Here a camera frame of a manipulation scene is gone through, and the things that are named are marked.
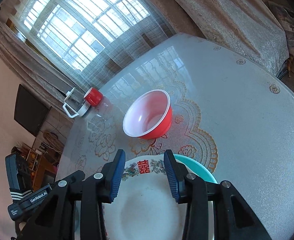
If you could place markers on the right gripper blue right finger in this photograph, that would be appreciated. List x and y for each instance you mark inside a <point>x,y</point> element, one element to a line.
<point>176,173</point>

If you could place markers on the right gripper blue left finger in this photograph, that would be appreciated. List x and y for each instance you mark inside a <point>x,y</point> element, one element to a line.
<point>113,172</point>

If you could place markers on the white floral porcelain plate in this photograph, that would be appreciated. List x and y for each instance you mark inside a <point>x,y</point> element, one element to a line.
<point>144,207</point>

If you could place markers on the red plastic bowl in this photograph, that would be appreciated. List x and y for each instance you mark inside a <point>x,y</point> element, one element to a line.
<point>150,116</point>

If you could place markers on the wooden shelf cabinet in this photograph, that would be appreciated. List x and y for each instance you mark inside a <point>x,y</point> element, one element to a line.
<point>42,166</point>

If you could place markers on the glass electric kettle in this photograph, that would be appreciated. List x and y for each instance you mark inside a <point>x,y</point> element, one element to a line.
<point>74,103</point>

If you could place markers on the red ceramic mug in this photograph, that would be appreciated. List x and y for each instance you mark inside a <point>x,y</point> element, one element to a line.
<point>93,97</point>

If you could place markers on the sheer white curtain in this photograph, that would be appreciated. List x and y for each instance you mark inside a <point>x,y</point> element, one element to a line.
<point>90,41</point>

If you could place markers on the grey patterned curtain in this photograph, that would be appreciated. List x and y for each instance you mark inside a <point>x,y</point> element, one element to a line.
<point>245,26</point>

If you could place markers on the black wall television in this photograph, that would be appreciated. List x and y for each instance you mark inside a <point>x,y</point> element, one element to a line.
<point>29,111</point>

